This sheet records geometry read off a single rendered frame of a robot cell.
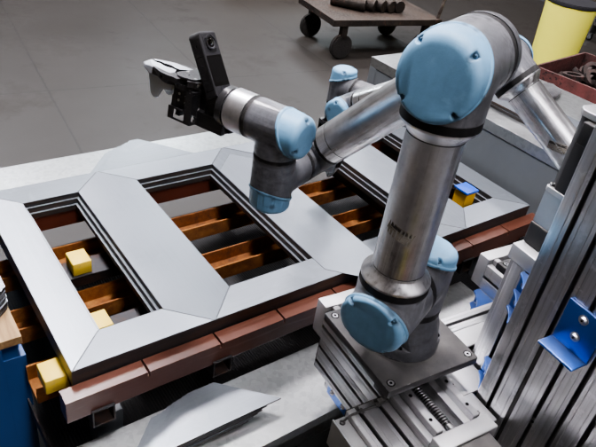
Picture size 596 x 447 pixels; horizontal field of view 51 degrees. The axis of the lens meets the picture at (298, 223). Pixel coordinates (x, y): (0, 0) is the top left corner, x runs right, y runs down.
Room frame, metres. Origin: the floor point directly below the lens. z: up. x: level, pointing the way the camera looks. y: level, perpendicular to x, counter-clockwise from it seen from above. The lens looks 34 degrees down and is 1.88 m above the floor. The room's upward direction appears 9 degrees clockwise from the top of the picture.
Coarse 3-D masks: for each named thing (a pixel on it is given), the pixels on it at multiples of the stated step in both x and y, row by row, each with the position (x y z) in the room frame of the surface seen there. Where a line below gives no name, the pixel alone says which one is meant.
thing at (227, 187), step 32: (224, 160) 1.83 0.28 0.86; (224, 192) 1.70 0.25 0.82; (384, 192) 1.80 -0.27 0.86; (480, 192) 1.92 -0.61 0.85; (96, 224) 1.38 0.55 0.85; (256, 224) 1.55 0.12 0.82; (480, 224) 1.70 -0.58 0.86; (320, 288) 1.28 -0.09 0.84; (224, 320) 1.09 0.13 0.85; (128, 352) 0.93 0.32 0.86; (160, 352) 0.98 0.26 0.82
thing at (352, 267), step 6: (372, 252) 1.44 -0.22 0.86; (354, 258) 1.40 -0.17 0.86; (360, 258) 1.40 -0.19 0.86; (336, 264) 1.35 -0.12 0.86; (342, 264) 1.36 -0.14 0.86; (348, 264) 1.36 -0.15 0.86; (354, 264) 1.37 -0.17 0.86; (360, 264) 1.37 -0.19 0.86; (330, 270) 1.33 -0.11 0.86; (336, 270) 1.33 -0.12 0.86; (342, 270) 1.34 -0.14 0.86; (348, 270) 1.34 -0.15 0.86; (354, 270) 1.34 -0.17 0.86
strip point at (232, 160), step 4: (228, 156) 1.86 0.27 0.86; (232, 156) 1.87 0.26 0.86; (236, 156) 1.87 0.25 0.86; (240, 156) 1.87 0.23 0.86; (244, 156) 1.88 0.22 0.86; (228, 160) 1.84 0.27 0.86; (232, 160) 1.84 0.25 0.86; (236, 160) 1.84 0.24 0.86; (240, 160) 1.85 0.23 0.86; (244, 160) 1.85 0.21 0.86; (248, 160) 1.86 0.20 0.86; (252, 160) 1.86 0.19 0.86; (224, 164) 1.80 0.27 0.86; (228, 164) 1.81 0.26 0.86; (232, 164) 1.81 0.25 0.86; (236, 164) 1.81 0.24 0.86; (240, 164) 1.82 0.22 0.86; (244, 164) 1.82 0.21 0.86; (248, 164) 1.83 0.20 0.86; (224, 168) 1.78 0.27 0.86; (228, 168) 1.78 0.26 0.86; (232, 168) 1.79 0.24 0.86
